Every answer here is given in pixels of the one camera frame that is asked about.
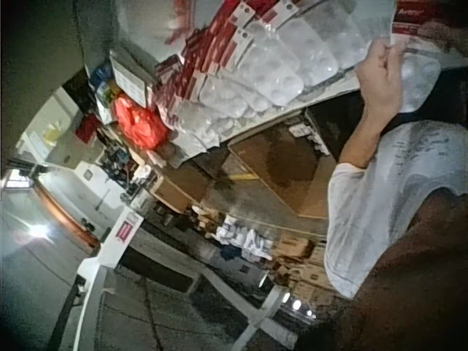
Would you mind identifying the heap of dark tools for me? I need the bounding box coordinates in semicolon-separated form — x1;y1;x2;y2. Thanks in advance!
97;144;154;205

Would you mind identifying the blue packet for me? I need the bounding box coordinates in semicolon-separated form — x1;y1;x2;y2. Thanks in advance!
87;64;115;110

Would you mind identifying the white cardboard box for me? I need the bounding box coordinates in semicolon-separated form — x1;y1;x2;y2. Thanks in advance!
108;53;157;107

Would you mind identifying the white stand with pink label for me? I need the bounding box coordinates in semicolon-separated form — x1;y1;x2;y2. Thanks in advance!
97;207;144;268

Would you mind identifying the pile of red-carded blister packs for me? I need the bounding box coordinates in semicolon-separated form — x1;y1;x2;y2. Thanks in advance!
151;0;398;156

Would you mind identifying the person's left hand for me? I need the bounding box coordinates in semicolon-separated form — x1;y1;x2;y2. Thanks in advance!
355;36;409;118

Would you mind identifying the brown cardboard carton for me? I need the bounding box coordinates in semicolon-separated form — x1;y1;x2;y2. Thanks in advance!
227;123;338;221

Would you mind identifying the small red box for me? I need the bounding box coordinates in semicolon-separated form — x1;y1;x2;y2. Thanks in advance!
75;113;99;144

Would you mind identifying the shelf of assorted goods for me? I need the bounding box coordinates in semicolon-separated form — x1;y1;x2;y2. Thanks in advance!
188;203;332;306

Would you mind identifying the red and white carton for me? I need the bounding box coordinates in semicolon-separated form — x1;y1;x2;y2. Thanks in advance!
390;0;468;37

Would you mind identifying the person's right hand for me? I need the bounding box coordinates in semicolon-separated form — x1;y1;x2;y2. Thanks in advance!
416;20;468;52

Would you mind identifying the red plastic bag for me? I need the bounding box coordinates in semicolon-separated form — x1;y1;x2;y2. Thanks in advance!
112;93;173;151

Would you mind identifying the clear plastic blister pack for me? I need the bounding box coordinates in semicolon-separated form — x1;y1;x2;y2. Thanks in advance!
386;33;444;114

